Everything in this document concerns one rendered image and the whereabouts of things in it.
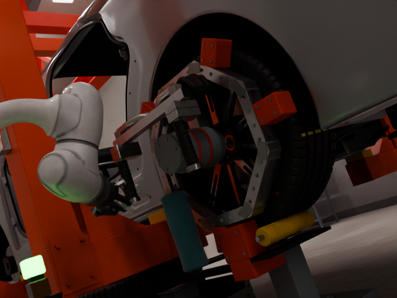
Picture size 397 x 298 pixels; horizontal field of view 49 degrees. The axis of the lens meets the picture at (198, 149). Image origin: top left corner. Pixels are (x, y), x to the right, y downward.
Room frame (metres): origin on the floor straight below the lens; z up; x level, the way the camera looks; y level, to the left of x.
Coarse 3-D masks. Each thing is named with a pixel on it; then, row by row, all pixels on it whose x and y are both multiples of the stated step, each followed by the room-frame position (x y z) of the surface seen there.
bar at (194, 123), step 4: (196, 96) 1.45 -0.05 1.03; (200, 100) 1.46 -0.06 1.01; (200, 104) 1.45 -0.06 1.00; (200, 108) 1.45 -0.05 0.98; (200, 116) 1.44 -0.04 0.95; (204, 116) 1.45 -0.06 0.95; (196, 120) 1.43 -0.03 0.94; (200, 120) 1.44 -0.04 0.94; (204, 120) 1.45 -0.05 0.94; (188, 124) 1.46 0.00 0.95; (192, 124) 1.45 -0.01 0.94; (196, 124) 1.43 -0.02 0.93; (200, 124) 1.43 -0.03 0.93; (204, 124) 1.44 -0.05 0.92; (208, 124) 1.45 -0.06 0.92
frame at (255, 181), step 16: (192, 64) 1.36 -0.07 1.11; (176, 80) 1.44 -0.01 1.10; (224, 80) 1.29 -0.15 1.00; (240, 80) 1.25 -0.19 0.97; (240, 96) 1.26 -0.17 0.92; (256, 96) 1.27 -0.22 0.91; (160, 128) 1.58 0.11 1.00; (256, 128) 1.25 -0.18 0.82; (272, 128) 1.28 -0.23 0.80; (256, 144) 1.27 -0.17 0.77; (272, 144) 1.26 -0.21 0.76; (256, 160) 1.28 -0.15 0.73; (272, 160) 1.30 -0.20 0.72; (160, 176) 1.64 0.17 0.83; (176, 176) 1.64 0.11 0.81; (256, 176) 1.31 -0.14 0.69; (272, 176) 1.33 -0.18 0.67; (256, 192) 1.32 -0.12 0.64; (192, 208) 1.55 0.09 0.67; (208, 208) 1.58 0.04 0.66; (240, 208) 1.38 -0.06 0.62; (256, 208) 1.35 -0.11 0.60; (208, 224) 1.50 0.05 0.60; (224, 224) 1.45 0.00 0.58
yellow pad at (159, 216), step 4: (156, 212) 1.88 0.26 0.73; (160, 212) 1.85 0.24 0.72; (148, 216) 1.93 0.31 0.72; (152, 216) 1.90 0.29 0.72; (156, 216) 1.88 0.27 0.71; (160, 216) 1.86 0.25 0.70; (164, 216) 1.84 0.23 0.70; (152, 220) 1.91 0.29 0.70; (156, 220) 1.89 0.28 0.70; (160, 220) 1.87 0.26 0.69; (164, 220) 1.85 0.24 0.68
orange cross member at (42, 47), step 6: (36, 42) 3.68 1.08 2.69; (42, 42) 3.71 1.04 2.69; (48, 42) 3.76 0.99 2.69; (54, 42) 3.80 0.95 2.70; (60, 42) 3.84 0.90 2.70; (36, 48) 3.66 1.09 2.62; (42, 48) 3.70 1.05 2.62; (48, 48) 3.74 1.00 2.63; (54, 48) 3.78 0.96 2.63; (36, 54) 3.73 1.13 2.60; (42, 54) 3.77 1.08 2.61; (48, 54) 3.81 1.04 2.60
